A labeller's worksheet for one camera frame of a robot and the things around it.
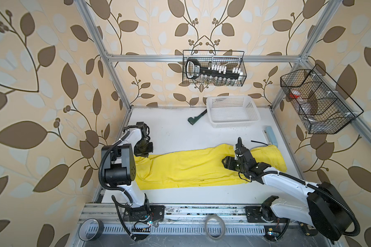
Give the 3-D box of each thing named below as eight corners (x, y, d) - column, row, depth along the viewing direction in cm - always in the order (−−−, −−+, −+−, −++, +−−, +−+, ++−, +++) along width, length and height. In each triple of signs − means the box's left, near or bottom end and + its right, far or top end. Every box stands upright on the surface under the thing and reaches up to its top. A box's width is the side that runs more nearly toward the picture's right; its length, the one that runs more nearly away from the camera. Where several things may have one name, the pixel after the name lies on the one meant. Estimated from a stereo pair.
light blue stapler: (268, 146, 101) (271, 142, 96) (262, 130, 109) (265, 126, 105) (275, 146, 101) (278, 142, 96) (268, 130, 109) (271, 126, 105)
